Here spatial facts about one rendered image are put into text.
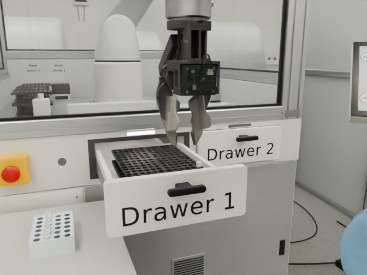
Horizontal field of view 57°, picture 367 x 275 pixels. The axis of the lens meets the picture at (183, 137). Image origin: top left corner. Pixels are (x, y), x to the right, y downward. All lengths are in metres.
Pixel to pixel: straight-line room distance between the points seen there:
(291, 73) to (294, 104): 0.10
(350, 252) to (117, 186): 0.40
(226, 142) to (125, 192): 0.49
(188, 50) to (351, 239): 0.34
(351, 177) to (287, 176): 1.55
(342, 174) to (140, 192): 2.31
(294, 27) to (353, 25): 1.61
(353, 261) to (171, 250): 0.83
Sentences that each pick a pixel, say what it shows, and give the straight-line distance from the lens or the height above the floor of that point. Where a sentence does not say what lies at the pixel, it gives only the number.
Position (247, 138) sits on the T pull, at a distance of 1.03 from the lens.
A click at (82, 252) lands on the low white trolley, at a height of 0.76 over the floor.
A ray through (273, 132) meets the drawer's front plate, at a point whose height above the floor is 0.91.
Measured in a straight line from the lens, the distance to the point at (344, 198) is 2.84.
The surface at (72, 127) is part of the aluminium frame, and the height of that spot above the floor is 0.96.
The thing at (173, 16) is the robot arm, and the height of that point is 1.21.
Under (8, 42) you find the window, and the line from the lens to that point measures 0.94.
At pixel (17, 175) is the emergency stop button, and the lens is 0.89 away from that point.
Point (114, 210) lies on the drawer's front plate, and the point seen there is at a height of 0.87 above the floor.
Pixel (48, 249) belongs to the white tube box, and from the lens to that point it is 0.75.
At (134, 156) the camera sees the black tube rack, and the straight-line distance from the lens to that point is 0.87.
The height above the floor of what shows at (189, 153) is 0.89.
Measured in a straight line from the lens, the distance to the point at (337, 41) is 2.84.
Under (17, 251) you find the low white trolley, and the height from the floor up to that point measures 0.76.
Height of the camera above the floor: 1.15
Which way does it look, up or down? 13 degrees down
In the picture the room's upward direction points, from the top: straight up
